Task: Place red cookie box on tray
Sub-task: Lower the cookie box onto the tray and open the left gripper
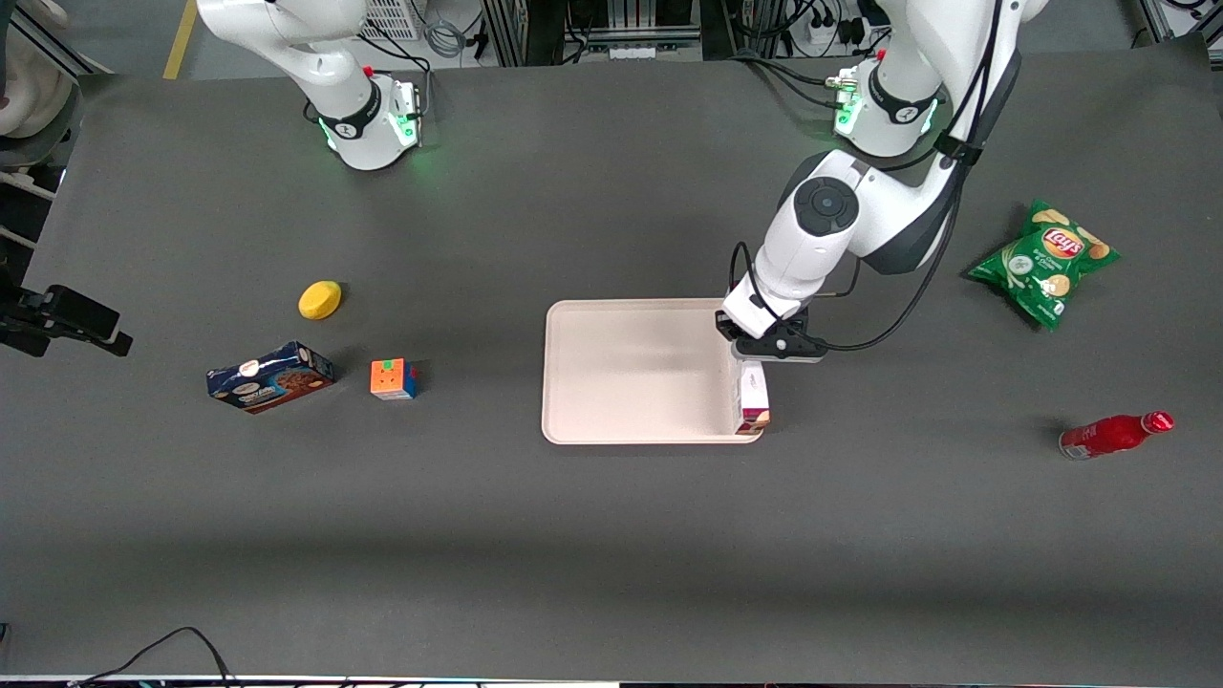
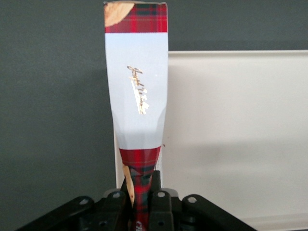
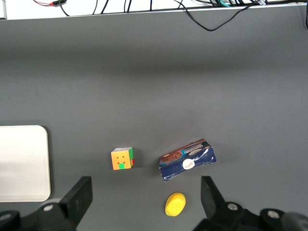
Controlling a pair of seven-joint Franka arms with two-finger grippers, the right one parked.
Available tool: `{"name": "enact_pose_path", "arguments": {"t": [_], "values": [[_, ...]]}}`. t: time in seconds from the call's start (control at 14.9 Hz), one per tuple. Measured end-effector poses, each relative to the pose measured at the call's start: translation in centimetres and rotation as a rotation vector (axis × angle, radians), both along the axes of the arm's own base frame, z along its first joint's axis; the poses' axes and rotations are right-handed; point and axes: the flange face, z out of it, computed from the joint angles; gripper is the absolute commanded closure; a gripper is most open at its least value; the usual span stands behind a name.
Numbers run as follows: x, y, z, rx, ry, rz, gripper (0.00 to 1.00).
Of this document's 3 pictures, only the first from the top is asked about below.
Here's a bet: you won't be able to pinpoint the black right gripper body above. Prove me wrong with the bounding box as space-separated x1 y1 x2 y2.
0 287 51 357

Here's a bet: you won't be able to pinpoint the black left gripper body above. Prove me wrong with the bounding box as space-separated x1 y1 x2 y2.
716 304 826 360

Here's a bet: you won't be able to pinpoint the long red cookie box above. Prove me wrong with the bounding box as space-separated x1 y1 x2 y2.
736 360 772 437

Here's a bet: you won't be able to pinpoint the beige plastic tray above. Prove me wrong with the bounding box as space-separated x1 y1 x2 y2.
541 298 766 446

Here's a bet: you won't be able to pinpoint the blue cookie box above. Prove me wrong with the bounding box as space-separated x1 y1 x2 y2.
205 341 335 415

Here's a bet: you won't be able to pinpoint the yellow lemon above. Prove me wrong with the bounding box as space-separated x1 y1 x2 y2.
298 280 343 321

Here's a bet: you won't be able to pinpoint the green chips bag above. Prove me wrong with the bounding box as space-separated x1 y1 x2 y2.
967 199 1121 333

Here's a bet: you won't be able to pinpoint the colourful puzzle cube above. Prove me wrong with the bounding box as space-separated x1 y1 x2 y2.
370 357 419 401

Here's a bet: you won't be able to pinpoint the red soda bottle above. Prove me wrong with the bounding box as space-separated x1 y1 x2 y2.
1058 411 1175 462

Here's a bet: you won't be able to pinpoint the white plastic crate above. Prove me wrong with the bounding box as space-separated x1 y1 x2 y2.
361 0 422 42

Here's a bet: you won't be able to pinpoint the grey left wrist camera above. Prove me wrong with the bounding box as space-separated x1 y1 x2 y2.
733 334 828 364

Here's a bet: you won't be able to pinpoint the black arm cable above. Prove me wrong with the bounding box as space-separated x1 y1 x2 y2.
729 0 1014 353

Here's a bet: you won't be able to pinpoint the black base cables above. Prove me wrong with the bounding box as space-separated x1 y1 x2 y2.
731 53 847 108

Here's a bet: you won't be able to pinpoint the black cable at table edge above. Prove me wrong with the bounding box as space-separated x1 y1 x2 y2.
72 626 240 688

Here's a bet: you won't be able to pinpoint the grey coiled cable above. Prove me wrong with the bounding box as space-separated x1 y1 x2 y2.
423 0 471 60

